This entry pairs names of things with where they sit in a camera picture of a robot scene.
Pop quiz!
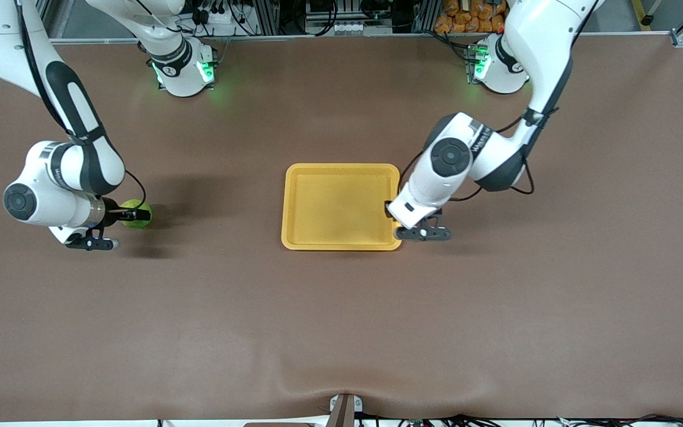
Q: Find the green apple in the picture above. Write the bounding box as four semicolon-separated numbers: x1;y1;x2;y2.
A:
119;200;154;231

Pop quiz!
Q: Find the orange packets pile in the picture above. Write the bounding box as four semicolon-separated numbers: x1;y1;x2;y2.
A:
434;0;508;34

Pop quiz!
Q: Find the white power strip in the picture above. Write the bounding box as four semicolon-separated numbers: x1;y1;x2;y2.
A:
196;3;241;26

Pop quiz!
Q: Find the large table cover mat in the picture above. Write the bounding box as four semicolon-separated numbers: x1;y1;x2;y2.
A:
0;33;683;423

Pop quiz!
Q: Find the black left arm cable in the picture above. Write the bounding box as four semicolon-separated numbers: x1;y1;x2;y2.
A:
400;110;558;203

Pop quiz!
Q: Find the grey control box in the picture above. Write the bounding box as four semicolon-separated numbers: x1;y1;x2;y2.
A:
305;0;379;36

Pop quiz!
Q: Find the yellow plastic tray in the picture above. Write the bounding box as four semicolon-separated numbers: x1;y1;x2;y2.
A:
281;163;403;251

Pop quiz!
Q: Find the aluminium table edge rail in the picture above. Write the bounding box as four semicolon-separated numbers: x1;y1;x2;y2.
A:
51;31;674;46

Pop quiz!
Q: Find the yellow stand leg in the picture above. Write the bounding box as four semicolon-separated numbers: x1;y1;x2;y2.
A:
631;0;655;26

